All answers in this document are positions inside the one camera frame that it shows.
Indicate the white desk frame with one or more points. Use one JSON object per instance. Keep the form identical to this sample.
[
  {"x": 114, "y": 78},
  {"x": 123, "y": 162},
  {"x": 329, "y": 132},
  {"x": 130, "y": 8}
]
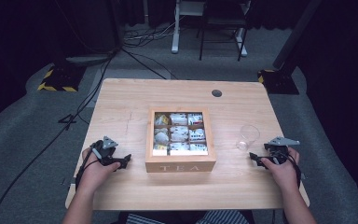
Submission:
[{"x": 176, "y": 37}]

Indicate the person's striped clothing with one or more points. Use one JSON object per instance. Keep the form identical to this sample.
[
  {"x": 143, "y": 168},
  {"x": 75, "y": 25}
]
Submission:
[{"x": 217, "y": 217}]

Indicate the dark slanted stand pole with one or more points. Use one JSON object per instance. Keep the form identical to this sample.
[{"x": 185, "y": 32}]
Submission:
[{"x": 295, "y": 34}]

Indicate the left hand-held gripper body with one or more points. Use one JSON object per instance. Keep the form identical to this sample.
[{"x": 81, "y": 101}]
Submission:
[{"x": 105, "y": 148}]

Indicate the grey floor plate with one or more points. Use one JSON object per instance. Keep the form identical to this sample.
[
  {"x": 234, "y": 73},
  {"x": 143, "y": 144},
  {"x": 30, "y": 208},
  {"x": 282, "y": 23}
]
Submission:
[{"x": 88, "y": 59}]

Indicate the striped-edge black stand base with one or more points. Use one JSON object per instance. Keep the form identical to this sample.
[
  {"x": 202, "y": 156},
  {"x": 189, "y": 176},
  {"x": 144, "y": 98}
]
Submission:
[
  {"x": 278, "y": 82},
  {"x": 62, "y": 79}
]

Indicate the clear glass cup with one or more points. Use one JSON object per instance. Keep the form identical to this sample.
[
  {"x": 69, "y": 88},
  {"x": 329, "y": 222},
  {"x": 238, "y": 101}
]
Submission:
[{"x": 248, "y": 137}]

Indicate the person's left hand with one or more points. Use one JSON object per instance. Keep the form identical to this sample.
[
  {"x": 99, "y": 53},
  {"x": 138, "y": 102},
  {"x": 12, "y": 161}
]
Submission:
[{"x": 95, "y": 171}]

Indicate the wooden tea box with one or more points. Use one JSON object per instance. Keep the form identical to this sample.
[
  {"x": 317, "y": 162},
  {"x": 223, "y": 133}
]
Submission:
[{"x": 180, "y": 163}]

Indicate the black chair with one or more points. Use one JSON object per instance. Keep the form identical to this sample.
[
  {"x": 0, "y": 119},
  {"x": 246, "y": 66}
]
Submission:
[{"x": 222, "y": 21}]

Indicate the person's right hand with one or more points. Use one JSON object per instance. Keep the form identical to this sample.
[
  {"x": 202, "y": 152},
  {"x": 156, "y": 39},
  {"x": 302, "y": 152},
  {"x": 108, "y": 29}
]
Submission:
[{"x": 282, "y": 174}]

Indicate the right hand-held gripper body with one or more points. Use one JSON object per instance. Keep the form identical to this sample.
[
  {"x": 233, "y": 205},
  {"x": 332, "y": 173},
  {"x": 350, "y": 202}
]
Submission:
[{"x": 278, "y": 150}]

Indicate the group of tea bags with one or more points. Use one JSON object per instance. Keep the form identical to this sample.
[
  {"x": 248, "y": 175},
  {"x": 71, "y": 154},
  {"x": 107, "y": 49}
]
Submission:
[{"x": 180, "y": 134}]

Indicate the grey table grommet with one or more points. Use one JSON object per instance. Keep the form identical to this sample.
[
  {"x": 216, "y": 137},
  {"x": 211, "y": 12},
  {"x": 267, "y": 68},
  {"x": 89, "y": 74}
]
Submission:
[{"x": 216, "y": 93}]

